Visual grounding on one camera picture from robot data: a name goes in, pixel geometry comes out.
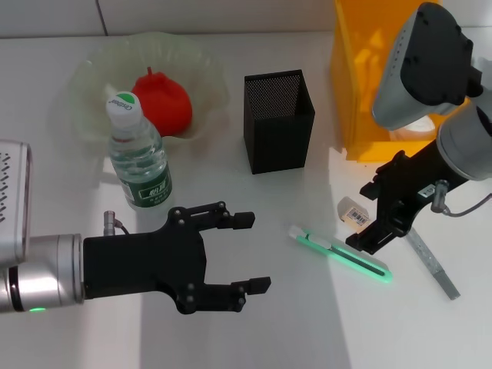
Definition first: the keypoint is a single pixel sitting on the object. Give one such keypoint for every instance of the silver black right wrist camera box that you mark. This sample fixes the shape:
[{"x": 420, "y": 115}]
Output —
[{"x": 423, "y": 57}]

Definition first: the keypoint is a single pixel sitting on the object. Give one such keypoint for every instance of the translucent wavy fruit plate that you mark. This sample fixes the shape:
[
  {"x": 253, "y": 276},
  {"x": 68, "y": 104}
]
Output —
[{"x": 184, "y": 57}]

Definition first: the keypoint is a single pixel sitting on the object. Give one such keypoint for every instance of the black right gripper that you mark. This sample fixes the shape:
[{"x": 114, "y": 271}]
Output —
[{"x": 407, "y": 184}]

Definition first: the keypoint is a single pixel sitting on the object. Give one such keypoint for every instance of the beige eraser with barcode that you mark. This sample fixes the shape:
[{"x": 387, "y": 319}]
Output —
[{"x": 351, "y": 213}]

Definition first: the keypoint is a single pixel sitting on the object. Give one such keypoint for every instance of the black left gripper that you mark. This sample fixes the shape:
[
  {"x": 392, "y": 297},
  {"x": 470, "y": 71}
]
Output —
[{"x": 146, "y": 261}]

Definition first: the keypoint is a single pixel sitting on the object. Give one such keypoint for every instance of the white paper ball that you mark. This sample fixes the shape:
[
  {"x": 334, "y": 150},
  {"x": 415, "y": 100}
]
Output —
[{"x": 419, "y": 128}]

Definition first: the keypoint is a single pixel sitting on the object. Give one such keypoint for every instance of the yellow plastic bin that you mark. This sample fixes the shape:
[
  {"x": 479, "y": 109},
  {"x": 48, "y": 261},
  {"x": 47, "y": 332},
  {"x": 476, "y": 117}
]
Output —
[{"x": 357, "y": 96}]

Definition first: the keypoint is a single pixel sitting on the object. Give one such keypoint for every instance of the black mesh pen holder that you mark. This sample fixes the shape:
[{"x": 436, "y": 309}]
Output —
[{"x": 278, "y": 142}]

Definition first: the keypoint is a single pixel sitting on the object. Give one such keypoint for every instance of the red round fruit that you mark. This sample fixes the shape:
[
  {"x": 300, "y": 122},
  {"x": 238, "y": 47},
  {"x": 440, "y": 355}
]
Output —
[{"x": 169, "y": 107}]

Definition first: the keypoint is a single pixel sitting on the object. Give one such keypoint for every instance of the grey metal file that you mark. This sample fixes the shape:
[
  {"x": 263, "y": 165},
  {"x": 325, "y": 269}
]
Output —
[{"x": 438, "y": 269}]

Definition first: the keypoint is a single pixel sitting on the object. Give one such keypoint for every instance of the clear water bottle green label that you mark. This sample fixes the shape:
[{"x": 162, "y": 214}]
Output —
[{"x": 142, "y": 165}]

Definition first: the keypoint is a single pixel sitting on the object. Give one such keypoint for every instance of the green white utility knife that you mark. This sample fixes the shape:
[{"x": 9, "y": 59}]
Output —
[{"x": 346, "y": 257}]

